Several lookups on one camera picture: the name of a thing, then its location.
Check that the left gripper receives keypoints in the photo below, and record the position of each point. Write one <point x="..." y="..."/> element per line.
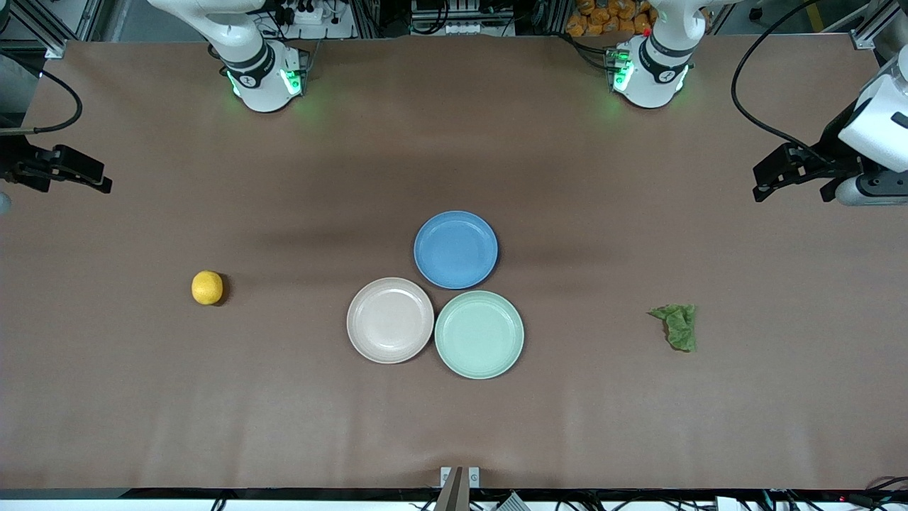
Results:
<point x="834" y="166"/>

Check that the yellow lemon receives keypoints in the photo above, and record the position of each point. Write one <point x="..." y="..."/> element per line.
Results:
<point x="207" y="287"/>

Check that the green lettuce leaf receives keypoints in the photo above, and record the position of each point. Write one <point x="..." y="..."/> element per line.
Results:
<point x="679" y="328"/>

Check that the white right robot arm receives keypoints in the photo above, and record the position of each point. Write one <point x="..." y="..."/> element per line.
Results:
<point x="259" y="78"/>

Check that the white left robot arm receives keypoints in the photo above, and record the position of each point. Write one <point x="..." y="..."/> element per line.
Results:
<point x="656" y="78"/>

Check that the bag of oranges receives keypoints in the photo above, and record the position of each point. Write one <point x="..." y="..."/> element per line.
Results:
<point x="610" y="18"/>

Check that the white power strip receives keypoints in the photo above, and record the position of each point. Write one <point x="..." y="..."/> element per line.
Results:
<point x="312" y="18"/>

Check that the beige plate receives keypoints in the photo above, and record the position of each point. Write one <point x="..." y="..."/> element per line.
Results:
<point x="390" y="320"/>

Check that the blue plate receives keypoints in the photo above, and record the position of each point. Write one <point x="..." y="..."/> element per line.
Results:
<point x="455" y="249"/>

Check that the light green plate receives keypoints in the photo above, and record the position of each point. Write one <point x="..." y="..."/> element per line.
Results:
<point x="479" y="334"/>

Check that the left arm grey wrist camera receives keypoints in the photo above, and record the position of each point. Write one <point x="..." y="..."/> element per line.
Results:
<point x="872" y="190"/>

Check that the white metal bracket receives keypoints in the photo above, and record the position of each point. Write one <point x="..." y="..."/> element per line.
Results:
<point x="474" y="477"/>

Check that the grey camera post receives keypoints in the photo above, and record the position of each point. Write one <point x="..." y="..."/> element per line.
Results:
<point x="451" y="493"/>

